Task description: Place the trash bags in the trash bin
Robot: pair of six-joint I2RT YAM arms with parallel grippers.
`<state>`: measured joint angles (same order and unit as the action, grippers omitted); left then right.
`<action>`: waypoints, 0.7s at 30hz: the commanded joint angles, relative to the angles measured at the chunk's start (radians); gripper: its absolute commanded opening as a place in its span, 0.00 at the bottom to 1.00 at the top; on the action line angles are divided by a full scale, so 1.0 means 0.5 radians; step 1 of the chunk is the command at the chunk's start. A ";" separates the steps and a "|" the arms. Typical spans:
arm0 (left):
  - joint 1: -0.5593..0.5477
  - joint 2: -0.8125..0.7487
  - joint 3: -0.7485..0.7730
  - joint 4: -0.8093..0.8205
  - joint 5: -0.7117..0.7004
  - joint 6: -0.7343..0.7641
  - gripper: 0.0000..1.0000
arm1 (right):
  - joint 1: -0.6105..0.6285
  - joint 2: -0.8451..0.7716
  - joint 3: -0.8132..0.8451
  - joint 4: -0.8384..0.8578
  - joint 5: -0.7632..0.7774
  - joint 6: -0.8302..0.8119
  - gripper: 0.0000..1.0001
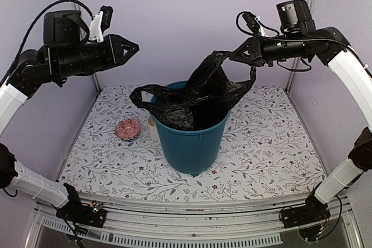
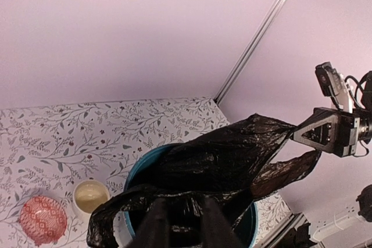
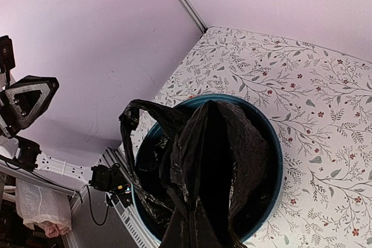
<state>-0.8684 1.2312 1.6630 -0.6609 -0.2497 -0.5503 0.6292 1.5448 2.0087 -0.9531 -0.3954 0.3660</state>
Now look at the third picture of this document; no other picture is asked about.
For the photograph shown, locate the floral patterned table mat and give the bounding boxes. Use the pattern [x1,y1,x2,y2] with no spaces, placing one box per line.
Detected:
[116,26,372,248]

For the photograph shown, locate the front aluminium rail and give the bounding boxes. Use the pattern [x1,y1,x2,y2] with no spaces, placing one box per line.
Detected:
[1,148,160,247]

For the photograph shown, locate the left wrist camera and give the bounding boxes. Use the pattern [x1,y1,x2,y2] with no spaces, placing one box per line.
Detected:
[0,35,16,74]

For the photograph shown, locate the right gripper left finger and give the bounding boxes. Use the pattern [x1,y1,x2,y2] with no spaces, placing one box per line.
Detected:
[160,201,203,247]

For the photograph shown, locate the white plastic bag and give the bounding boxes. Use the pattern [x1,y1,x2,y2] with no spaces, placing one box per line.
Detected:
[15,178,72,238]

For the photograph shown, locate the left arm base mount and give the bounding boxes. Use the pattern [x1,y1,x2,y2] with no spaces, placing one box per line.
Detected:
[88,163,133,208]

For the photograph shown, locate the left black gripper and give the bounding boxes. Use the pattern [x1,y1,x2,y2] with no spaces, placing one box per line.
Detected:
[1,75,59,139]

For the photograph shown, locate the black plastic trash bag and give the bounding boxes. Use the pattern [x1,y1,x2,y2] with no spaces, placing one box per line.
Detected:
[119,99,269,247]

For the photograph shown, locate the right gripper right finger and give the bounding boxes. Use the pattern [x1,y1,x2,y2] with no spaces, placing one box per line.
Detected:
[200,198,248,248]

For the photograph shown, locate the teal plastic trash bin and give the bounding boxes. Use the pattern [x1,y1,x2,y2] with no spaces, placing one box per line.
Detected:
[132,94,284,242]

